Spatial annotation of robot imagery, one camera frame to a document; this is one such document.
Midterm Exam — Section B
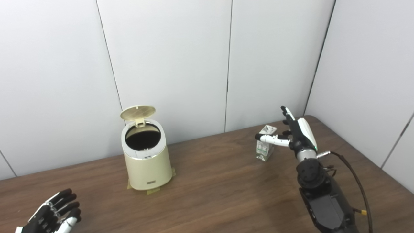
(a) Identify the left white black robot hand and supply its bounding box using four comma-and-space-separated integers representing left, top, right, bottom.
15, 189, 81, 233

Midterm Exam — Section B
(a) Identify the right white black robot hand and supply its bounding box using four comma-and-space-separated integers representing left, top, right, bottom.
255, 106, 318, 152

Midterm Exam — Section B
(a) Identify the white green milk carton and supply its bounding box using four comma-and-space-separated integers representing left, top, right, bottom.
255, 125, 278, 161

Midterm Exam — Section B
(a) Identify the cream-colored trash bin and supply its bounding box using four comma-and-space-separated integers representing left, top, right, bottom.
121, 118, 173, 191

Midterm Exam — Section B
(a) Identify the cream round bin lid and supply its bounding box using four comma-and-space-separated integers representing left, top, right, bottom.
120, 105, 156, 127

